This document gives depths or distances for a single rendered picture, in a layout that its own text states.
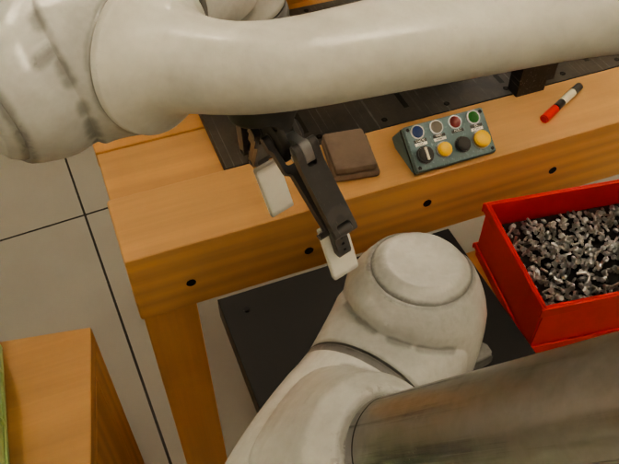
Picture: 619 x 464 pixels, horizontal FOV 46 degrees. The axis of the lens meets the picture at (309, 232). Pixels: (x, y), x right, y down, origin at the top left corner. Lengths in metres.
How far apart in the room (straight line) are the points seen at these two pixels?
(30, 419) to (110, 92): 0.74
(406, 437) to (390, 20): 0.29
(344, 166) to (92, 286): 1.26
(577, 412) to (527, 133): 0.95
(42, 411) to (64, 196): 1.51
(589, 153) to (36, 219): 1.74
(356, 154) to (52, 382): 0.59
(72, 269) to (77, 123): 1.87
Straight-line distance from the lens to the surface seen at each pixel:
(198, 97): 0.44
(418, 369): 0.74
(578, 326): 1.14
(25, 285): 2.35
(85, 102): 0.47
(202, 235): 1.13
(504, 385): 0.48
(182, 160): 1.28
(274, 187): 0.82
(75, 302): 2.26
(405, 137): 1.21
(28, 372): 1.18
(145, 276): 1.15
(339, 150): 1.21
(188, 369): 1.39
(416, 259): 0.75
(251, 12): 0.60
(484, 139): 1.25
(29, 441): 1.12
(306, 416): 0.64
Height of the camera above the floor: 1.74
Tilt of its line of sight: 48 degrees down
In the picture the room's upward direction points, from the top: straight up
